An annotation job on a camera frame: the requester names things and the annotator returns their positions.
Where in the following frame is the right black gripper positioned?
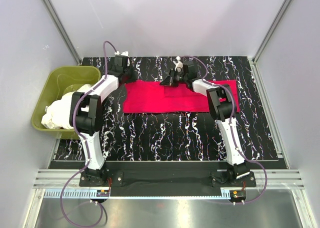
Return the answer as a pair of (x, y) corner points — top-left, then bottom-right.
(159, 69), (188, 88)

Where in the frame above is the pink t shirt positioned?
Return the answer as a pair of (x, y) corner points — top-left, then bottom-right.
(122, 79), (241, 114)

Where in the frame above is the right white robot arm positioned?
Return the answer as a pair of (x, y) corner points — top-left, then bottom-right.
(160, 56), (250, 187)

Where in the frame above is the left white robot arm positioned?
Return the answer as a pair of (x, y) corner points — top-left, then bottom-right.
(69, 51), (136, 186)

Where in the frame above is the olive green plastic tub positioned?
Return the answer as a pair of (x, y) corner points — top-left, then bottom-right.
(31, 66), (101, 140)

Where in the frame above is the white t shirt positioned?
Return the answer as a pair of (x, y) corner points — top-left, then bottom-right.
(41, 82), (97, 131)

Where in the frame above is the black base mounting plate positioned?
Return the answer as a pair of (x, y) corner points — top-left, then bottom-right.
(79, 161), (257, 198)

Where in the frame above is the left orange connector box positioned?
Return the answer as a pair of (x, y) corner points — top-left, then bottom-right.
(96, 188), (111, 197)

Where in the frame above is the orange connector box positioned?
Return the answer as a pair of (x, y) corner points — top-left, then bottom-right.
(96, 188), (111, 197)
(230, 190), (247, 203)

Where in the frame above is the right orange connector box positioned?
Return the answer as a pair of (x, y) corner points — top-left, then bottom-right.
(230, 190), (247, 203)

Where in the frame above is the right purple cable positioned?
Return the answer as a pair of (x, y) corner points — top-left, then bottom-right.
(183, 55), (266, 205)

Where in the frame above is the purple cable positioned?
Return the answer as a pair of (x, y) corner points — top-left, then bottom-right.
(59, 40), (120, 226)
(183, 55), (266, 205)

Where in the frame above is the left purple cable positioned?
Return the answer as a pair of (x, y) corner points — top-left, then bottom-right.
(59, 40), (120, 226)

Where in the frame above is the aluminium frame rail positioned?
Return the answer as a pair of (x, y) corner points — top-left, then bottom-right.
(33, 169), (304, 200)

